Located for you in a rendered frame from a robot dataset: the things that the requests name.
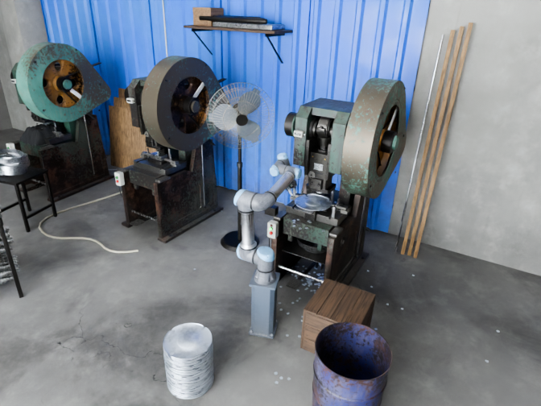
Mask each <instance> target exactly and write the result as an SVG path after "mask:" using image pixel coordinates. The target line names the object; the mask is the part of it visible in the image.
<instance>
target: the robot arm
mask: <svg viewBox="0 0 541 406"><path fill-rule="evenodd" d="M277 158H278V160H277V161H276V163H275V164H274V165H272V167H271V168H270V174H271V175H272V176H278V175H282V176H281V178H280V179H279V180H278V181H277V182H276V183H275V184H274V185H273V186H272V187H271V188H270V190H269V191H265V192H264V193H256V192H252V191H249V190H247V189H240V190H239V191H238V192H237V193H236V195H235V197H234V200H233V203H234V204H235V205H236V206H237V207H238V212H239V213H241V225H242V241H241V242H240V243H239V245H238V246H237V256H238V258H239V259H242V260H245V261H247V262H250V263H253V264H256V265H257V270H256V272H255V274H254V280H255V282H256V283H258V284H261V285H270V284H273V283H274V282H275V281H276V274H275V271H274V262H275V253H274V251H273V250H272V249H271V248H269V247H268V246H261V247H257V243H256V241H254V211H256V212H260V211H263V210H266V209H269V208H270V207H271V206H272V205H274V204H275V202H276V201H277V198H278V197H279V196H280V195H281V193H282V192H283V191H284V190H285V189H286V190H287V191H288V192H289V193H290V194H291V195H292V196H294V195H295V194H296V193H297V192H296V186H297V187H298V185H297V183H296V180H295V179H299V178H300V177H301V175H302V170H301V169H300V168H295V167H292V166H291V165H290V162H289V159H288V156H287V153H280V154H278V155H277ZM291 189H292V191H291ZM292 192H293V193H292Z"/></svg>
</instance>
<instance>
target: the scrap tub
mask: <svg viewBox="0 0 541 406"><path fill-rule="evenodd" d="M392 361H393V354H392V350H391V348H390V345H389V343H388V342H387V341H386V339H385V338H384V337H383V336H382V335H381V334H379V333H378V332H377V331H375V330H374V329H371V328H370V327H368V326H366V325H362V324H358V323H355V322H346V321H344V322H337V323H333V324H331V325H328V326H326V327H324V328H323V329H322V330H321V331H320V332H319V333H318V335H317V337H316V341H315V359H314V362H313V370H314V377H313V381H312V390H313V392H312V406H380V405H381V402H382V394H383V391H384V389H385V387H386V384H387V376H388V374H389V370H390V367H391V364H392Z"/></svg>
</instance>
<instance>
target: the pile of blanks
mask: <svg viewBox="0 0 541 406"><path fill-rule="evenodd" d="M163 357H164V362H165V370H166V376H167V387H168V389H169V391H170V392H171V394H172V395H174V396H176V397H178V398H180V399H184V400H190V399H195V398H197V397H200V396H202V395H203V394H205V393H206V392H207V391H208V389H210V388H211V386H212V385H213V379H214V376H213V372H214V371H213V340H212V343H211V346H210V347H209V348H208V349H207V350H206V351H205V352H204V353H203V354H202V355H200V356H198V357H196V358H191V359H177V358H173V357H171V356H170V355H168V354H167V353H166V352H165V350H164V349H163Z"/></svg>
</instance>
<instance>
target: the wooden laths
mask: <svg viewBox="0 0 541 406"><path fill-rule="evenodd" d="M472 27H473V23H469V25H468V29H467V32H466V36H465V42H464V46H463V49H462V53H461V57H460V63H459V66H458V69H457V74H456V79H455V83H454V86H453V91H452V96H451V100H450V104H449V107H448V113H447V117H446V121H445V124H444V130H443V134H442V138H441V141H440V147H439V150H438V155H437V158H436V164H435V168H434V172H433V175H432V181H431V185H430V188H429V192H428V195H427V202H426V205H425V209H424V212H423V219H422V222H421V226H420V229H419V236H418V239H417V243H416V246H415V253H414V256H413V258H417V255H418V252H419V245H420V242H421V238H422V235H423V229H424V225H425V221H426V218H427V212H428V209H429V205H430V201H431V198H432V192H433V189H434V185H435V181H436V175H437V172H438V168H439V165H440V158H441V155H442V151H443V148H444V142H445V138H446V134H447V131H448V125H449V122H450V118H451V114H452V108H453V105H454V101H455V98H456V91H457V88H458V85H459V81H460V75H461V71H462V68H463V64H464V61H465V55H466V52H467V47H468V44H469V38H470V35H471V31H472ZM464 28H465V27H462V26H460V30H459V33H458V36H457V41H456V46H455V51H454V54H453V58H452V64H451V68H450V72H449V75H448V82H447V85H446V89H445V93H444V99H443V102H442V106H441V110H440V116H439V120H438V123H437V128H436V133H435V138H434V141H433V144H432V151H431V154H430V159H429V162H428V166H427V172H426V176H425V180H424V183H423V190H422V193H421V197H420V201H419V207H418V211H417V214H416V218H415V224H414V228H413V231H412V236H411V241H410V246H409V249H408V252H407V255H409V256H411V252H412V248H413V244H414V241H415V235H416V231H417V227H418V224H419V217H420V214H421V210H422V206H423V200H424V197H425V192H426V189H427V183H428V179H429V176H430V172H431V169H432V162H433V159H434V155H435V151H436V145H437V142H438V138H439V134H440V128H441V124H442V121H443V117H444V111H445V107H446V104H447V100H448V94H449V90H450V86H451V83H452V77H453V73H454V69H455V66H456V59H457V56H458V52H459V49H460V42H461V39H462V35H463V31H464ZM454 35H455V30H451V32H450V36H449V40H448V46H447V51H446V54H445V58H444V64H443V68H442V72H441V76H440V83H439V86H438V90H437V94H436V100H435V104H434V108H433V111H432V118H431V122H430V126H429V129H428V133H427V140H426V143H425V148H424V151H423V158H422V161H421V165H420V169H419V175H418V180H417V183H416V187H415V193H414V197H413V201H412V205H411V211H410V215H409V219H408V223H407V229H406V233H405V237H404V240H403V247H402V251H401V254H402V255H404V253H405V250H406V245H407V240H408V235H409V232H410V228H411V222H412V218H413V214H414V211H415V204H416V201H417V196H418V193H419V186H420V183H421V179H422V175H423V169H424V165H425V161H426V158H427V151H428V148H429V144H430V140H431V136H432V130H433V127H434V122H435V119H436V112H437V109H438V105H439V101H440V95H441V91H442V87H443V83H444V77H445V73H446V70H447V66H448V59H449V56H450V52H451V48H452V42H453V38H454ZM443 40H444V35H442V36H441V40H440V46H439V51H438V54H437V58H436V65H435V69H434V73H433V77H432V83H431V87H430V91H429V95H428V99H427V105H426V110H425V113H424V117H423V124H422V128H421V131H420V136H419V142H418V147H417V150H416V154H415V161H414V164H413V168H412V173H411V179H410V183H409V187H408V191H407V198H406V201H405V205H404V209H403V216H402V220H401V224H400V227H399V234H398V238H397V242H396V246H395V250H394V252H397V248H398V244H399V238H400V234H401V230H402V226H403V219H404V215H405V212H406V207H407V201H408V197H409V193H410V190H411V183H412V179H413V175H414V171H415V165H416V160H417V157H418V153H419V146H420V143H421V138H422V135H423V129H424V124H425V121H426V117H427V110H428V106H429V102H430V98H431V95H432V88H433V84H434V80H435V76H436V70H437V66H438V62H439V58H440V51H441V48H442V43H443Z"/></svg>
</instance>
